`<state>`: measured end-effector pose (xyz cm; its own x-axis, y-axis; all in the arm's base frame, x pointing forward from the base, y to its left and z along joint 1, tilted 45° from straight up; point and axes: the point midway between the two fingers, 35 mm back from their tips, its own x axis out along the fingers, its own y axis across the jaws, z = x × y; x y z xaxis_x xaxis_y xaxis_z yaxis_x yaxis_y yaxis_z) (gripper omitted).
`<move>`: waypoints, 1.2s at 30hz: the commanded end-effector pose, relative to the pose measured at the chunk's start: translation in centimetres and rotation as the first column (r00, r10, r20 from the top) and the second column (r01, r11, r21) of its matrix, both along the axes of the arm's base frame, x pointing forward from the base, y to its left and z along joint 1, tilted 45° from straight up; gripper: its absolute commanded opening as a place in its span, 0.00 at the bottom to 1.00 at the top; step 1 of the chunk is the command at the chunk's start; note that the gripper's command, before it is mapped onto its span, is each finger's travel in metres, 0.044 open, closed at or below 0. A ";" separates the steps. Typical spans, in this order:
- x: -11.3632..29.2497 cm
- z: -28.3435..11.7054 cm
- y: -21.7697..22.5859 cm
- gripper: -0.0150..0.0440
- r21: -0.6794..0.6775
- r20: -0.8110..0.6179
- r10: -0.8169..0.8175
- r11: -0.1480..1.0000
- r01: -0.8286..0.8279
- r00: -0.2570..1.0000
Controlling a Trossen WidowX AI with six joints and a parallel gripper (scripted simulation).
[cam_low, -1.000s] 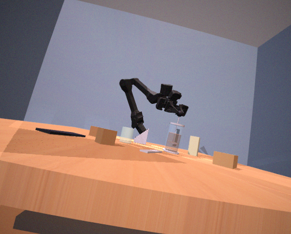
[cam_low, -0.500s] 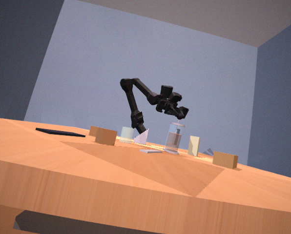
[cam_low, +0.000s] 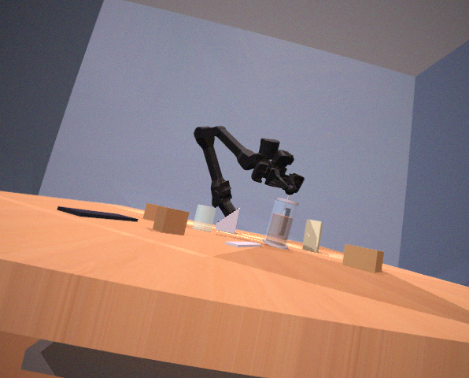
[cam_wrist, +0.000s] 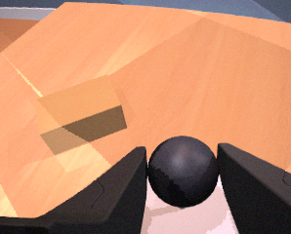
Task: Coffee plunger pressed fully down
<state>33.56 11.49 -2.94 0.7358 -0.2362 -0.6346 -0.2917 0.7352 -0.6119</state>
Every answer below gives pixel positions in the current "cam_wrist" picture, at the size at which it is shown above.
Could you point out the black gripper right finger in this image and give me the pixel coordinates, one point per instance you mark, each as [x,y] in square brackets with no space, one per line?
[258,193]

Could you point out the glass french press with black knob plunger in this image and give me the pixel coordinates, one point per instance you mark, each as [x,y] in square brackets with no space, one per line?
[184,194]

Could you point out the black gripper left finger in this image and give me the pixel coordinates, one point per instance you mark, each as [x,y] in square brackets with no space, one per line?
[113,203]

